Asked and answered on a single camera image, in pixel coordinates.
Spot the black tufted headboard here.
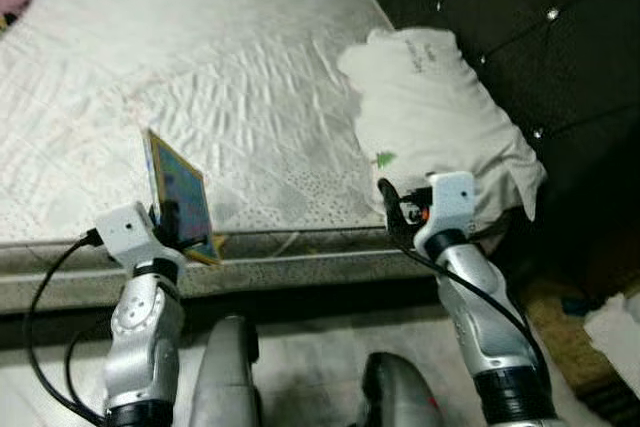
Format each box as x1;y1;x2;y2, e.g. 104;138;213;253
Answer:
364;0;640;293

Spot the blue yellow picture book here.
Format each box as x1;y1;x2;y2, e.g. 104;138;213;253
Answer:
142;128;225;266

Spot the grey quilted mattress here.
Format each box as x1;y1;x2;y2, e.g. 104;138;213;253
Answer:
0;0;403;314

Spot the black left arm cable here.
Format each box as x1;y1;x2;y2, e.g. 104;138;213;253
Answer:
20;232;113;420

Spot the white crumpled bag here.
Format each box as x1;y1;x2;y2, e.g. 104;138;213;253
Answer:
582;292;640;395

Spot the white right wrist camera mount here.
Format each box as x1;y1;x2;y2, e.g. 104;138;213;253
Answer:
427;172;478;240

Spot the silver robot leg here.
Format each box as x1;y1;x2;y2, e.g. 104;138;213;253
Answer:
188;314;264;427
358;351;448;427

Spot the silver left robot leg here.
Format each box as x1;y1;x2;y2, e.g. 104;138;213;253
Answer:
188;314;264;427

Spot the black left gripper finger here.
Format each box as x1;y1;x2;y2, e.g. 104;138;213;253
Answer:
158;202;187;248

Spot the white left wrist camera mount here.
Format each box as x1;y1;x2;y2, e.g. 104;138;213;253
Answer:
96;203;187;270

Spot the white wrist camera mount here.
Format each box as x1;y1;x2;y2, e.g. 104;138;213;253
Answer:
427;172;478;240
96;203;187;270

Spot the brown floor mat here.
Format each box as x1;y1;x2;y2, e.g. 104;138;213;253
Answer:
520;277;640;400

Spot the silver right robot leg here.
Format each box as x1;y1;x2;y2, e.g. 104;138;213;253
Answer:
358;351;448;427

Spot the white pillow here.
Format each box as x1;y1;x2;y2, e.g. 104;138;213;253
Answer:
337;29;549;240

